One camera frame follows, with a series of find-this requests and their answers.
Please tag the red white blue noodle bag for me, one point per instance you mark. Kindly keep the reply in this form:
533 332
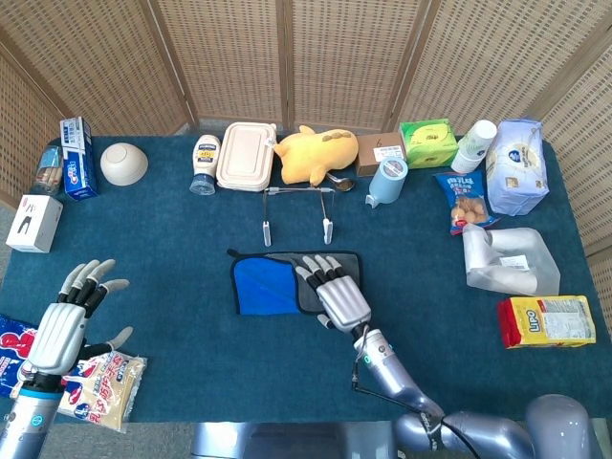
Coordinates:
105 387

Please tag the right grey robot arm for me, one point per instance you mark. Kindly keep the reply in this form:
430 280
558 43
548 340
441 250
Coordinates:
397 378

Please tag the clear jar with sticks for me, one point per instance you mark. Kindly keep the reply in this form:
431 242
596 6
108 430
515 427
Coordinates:
49 172

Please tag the beige lunch box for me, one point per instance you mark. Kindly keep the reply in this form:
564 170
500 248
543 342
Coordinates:
244 158

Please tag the beige upturned bowl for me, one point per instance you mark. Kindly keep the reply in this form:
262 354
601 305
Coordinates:
124 165

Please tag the brown cardboard box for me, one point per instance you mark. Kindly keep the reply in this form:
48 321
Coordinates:
378 153

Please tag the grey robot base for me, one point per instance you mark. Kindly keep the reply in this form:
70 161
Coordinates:
296 442

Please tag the yellow red biscuit pack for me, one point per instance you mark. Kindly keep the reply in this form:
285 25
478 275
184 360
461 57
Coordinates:
545 322

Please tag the white mayonnaise squeeze bottle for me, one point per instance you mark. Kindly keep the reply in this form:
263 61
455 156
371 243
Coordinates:
205 158

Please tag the blue toothpaste box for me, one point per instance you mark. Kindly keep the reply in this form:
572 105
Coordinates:
79 162

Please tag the metal rack with white feet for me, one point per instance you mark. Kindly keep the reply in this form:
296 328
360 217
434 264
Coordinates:
267 234

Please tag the translucent white plastic bag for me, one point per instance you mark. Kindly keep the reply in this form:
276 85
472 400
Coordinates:
511 263

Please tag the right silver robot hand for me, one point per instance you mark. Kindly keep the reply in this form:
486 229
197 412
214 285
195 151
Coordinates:
342 301

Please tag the yellow plush toy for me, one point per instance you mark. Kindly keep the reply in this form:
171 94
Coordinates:
315 153

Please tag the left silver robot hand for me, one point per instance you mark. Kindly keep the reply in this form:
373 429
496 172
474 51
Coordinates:
57 334

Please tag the blue carpet table cover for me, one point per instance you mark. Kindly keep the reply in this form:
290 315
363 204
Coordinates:
191 334

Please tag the light blue cylinder holder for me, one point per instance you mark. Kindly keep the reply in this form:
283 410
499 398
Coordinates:
388 184

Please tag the metal ladle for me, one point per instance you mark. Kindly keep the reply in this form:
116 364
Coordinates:
344 184

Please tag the pale lavender large bag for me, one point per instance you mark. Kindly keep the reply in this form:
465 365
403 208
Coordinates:
518 167

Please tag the white box with black print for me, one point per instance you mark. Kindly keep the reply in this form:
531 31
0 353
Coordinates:
36 225

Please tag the blue cookie snack bag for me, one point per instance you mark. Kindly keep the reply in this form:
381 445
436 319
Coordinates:
464 205

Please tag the green tissue pack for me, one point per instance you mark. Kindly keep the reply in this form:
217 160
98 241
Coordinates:
428 143

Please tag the stack of paper cups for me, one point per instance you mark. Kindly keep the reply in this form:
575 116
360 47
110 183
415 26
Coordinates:
473 148

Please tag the grey and blue cloth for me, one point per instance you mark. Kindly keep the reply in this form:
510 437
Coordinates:
263 287

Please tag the wicker folding screen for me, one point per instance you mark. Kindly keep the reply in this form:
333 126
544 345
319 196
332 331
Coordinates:
239 57

